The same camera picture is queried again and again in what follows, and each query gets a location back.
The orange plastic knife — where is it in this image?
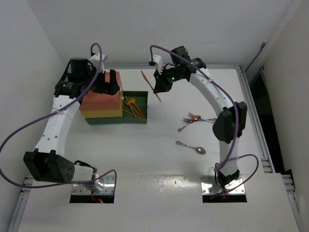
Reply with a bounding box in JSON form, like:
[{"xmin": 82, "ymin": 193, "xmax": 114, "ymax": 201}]
[{"xmin": 134, "ymin": 104, "xmax": 146, "ymax": 118}]

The pink metallic fork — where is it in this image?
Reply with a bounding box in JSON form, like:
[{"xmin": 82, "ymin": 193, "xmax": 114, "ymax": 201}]
[{"xmin": 177, "ymin": 118, "xmax": 194, "ymax": 132}]

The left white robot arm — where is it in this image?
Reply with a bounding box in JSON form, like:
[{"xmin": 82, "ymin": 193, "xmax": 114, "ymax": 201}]
[{"xmin": 23, "ymin": 53, "xmax": 120, "ymax": 184}]

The green bottom drawer box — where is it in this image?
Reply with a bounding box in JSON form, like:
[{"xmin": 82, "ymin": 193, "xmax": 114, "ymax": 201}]
[{"xmin": 85, "ymin": 91, "xmax": 148, "ymax": 125}]

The purple cable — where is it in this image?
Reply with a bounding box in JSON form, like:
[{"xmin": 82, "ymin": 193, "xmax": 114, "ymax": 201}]
[
  {"xmin": 149, "ymin": 44, "xmax": 260, "ymax": 195},
  {"xmin": 0, "ymin": 43, "xmax": 118, "ymax": 188}
]

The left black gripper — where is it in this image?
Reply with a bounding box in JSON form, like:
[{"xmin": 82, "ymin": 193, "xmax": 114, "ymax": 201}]
[{"xmin": 82, "ymin": 65, "xmax": 119, "ymax": 95}]

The orange plastic spoon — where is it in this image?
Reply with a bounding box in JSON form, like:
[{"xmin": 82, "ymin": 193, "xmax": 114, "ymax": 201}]
[{"xmin": 129, "ymin": 98, "xmax": 136, "ymax": 105}]

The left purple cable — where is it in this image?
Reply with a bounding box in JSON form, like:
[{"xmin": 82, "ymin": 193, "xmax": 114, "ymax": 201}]
[{"xmin": 0, "ymin": 43, "xmax": 118, "ymax": 188}]

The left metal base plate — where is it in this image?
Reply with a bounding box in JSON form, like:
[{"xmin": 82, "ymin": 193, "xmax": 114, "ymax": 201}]
[{"xmin": 71, "ymin": 174, "xmax": 116, "ymax": 196}]

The silver metal fork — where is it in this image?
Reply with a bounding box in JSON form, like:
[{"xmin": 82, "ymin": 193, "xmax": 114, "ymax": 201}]
[{"xmin": 188, "ymin": 112, "xmax": 216, "ymax": 123}]

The metal base plate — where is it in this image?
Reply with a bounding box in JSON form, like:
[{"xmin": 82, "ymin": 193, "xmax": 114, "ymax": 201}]
[
  {"xmin": 71, "ymin": 174, "xmax": 116, "ymax": 196},
  {"xmin": 200, "ymin": 175, "xmax": 245, "ymax": 196}
]

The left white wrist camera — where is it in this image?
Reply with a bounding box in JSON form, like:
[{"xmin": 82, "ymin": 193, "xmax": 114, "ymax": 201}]
[{"xmin": 88, "ymin": 53, "xmax": 108, "ymax": 72}]

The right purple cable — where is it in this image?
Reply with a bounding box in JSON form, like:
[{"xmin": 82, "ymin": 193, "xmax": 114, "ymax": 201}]
[{"xmin": 149, "ymin": 44, "xmax": 260, "ymax": 195}]

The black wall cable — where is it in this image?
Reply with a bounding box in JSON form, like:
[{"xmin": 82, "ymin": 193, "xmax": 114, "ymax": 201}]
[{"xmin": 244, "ymin": 40, "xmax": 267, "ymax": 73}]

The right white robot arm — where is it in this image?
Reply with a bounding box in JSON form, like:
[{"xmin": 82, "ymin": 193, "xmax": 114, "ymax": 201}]
[{"xmin": 149, "ymin": 46, "xmax": 247, "ymax": 188}]

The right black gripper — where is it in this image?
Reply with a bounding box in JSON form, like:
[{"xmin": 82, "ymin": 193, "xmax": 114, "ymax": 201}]
[{"xmin": 154, "ymin": 66, "xmax": 183, "ymax": 93}]

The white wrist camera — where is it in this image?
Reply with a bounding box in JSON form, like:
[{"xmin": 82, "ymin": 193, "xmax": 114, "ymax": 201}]
[
  {"xmin": 88, "ymin": 53, "xmax": 108, "ymax": 72},
  {"xmin": 149, "ymin": 55, "xmax": 163, "ymax": 74}
]

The silver metal spoon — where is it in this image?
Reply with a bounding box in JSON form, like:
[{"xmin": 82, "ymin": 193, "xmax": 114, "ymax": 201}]
[{"xmin": 175, "ymin": 141, "xmax": 206, "ymax": 155}]

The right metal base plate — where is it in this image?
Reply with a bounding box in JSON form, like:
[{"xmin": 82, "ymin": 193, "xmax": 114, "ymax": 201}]
[{"xmin": 200, "ymin": 175, "xmax": 245, "ymax": 196}]

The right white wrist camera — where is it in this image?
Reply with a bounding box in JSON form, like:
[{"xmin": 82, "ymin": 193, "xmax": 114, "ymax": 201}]
[{"xmin": 149, "ymin": 55, "xmax": 163, "ymax": 74}]

